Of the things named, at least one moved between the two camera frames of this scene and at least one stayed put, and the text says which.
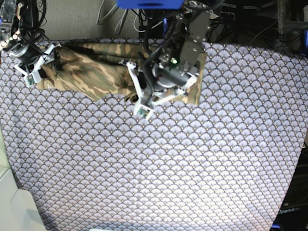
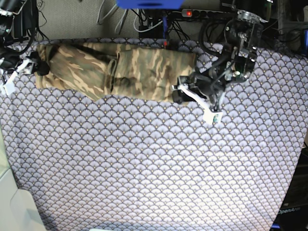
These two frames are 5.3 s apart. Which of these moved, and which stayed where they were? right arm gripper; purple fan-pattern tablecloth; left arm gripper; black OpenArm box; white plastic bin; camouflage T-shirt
Moved: left arm gripper; right arm gripper
Stayed: camouflage T-shirt; white plastic bin; black OpenArm box; purple fan-pattern tablecloth
